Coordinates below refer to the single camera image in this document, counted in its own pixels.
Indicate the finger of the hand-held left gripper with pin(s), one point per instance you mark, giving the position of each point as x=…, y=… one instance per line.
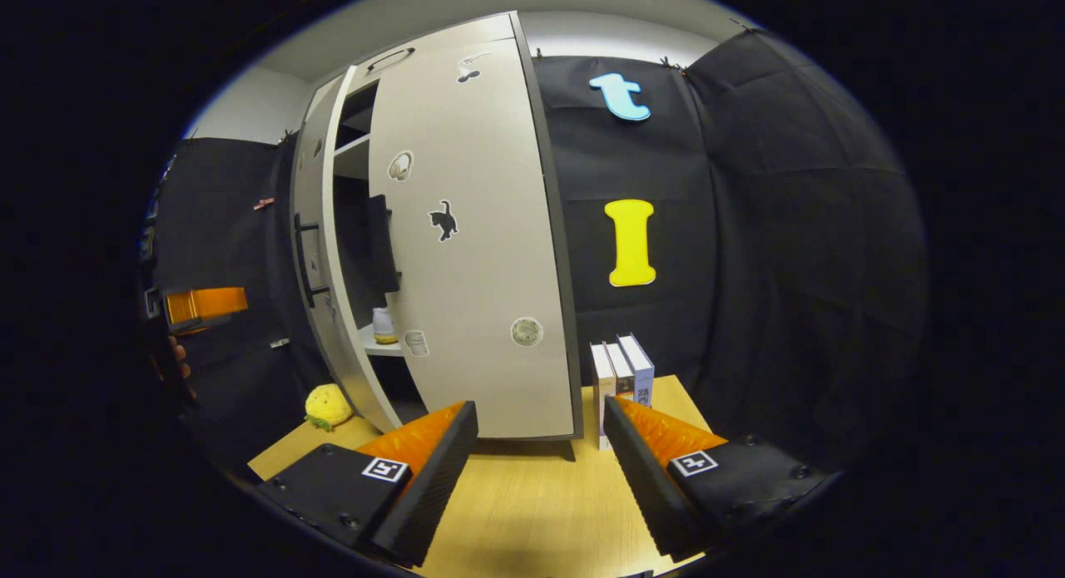
x=204, y=305

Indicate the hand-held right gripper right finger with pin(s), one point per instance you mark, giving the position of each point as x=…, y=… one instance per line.
x=649, y=486

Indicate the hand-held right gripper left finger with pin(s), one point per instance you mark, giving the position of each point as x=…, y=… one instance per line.
x=433, y=486

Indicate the white cabinet door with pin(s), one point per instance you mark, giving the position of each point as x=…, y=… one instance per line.
x=306, y=179
x=482, y=254

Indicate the white canvas shoe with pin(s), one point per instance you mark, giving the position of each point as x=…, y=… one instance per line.
x=384, y=324

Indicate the white shoe cabinet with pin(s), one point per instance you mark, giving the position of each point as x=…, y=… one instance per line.
x=354, y=158

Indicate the white cabinet drawer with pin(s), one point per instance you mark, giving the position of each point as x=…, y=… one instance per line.
x=441, y=50

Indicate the white book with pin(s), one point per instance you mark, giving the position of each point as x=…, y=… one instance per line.
x=601, y=395
x=621, y=374
x=641, y=374

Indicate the yellow plush toy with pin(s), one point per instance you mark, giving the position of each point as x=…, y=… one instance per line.
x=329, y=407

